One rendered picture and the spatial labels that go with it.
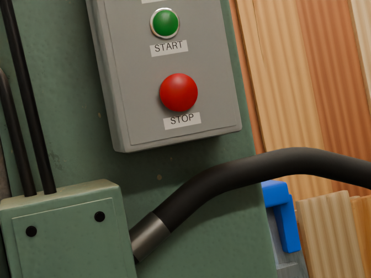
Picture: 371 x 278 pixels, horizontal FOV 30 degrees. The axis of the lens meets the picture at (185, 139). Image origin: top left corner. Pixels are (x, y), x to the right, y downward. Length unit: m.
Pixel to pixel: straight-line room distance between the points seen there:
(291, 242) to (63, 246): 0.96
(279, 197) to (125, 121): 0.88
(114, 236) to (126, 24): 0.16
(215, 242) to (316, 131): 1.40
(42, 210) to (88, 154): 0.10
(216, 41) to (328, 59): 1.54
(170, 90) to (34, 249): 0.16
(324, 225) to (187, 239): 1.28
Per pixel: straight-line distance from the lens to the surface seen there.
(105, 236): 0.52
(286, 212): 1.43
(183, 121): 0.55
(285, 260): 1.46
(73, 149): 0.60
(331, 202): 1.89
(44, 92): 0.59
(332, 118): 2.07
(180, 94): 0.54
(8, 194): 0.63
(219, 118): 0.56
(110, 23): 0.54
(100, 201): 0.52
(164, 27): 0.54
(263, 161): 0.59
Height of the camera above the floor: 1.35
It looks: 3 degrees down
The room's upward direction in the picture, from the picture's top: 10 degrees counter-clockwise
